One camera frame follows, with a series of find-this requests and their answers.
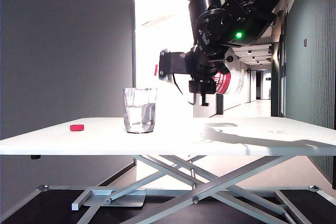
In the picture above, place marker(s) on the round black wall camera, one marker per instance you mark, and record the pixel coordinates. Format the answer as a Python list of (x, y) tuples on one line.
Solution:
[(230, 59)]

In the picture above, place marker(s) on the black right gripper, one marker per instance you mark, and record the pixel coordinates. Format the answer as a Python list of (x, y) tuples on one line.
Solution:
[(203, 64)]

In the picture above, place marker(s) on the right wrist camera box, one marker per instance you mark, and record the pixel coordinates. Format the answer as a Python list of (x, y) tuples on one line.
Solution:
[(170, 65)]

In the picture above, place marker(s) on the grey scissor table frame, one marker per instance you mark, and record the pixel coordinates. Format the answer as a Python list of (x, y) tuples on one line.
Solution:
[(209, 190)]

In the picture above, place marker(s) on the clear faceted glass cup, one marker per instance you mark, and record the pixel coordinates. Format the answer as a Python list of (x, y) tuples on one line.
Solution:
[(139, 113)]

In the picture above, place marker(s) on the clear red-label water bottle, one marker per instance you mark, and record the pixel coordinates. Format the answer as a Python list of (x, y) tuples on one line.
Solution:
[(225, 82)]

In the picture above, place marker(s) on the black knob under table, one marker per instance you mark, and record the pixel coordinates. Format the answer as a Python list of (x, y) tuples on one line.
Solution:
[(35, 157)]

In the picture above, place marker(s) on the red plastic bottle cap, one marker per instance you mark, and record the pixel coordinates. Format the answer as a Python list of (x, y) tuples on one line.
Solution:
[(77, 127)]

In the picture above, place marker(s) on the dark wall switch plate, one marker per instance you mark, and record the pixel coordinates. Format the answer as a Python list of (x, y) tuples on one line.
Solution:
[(305, 42)]

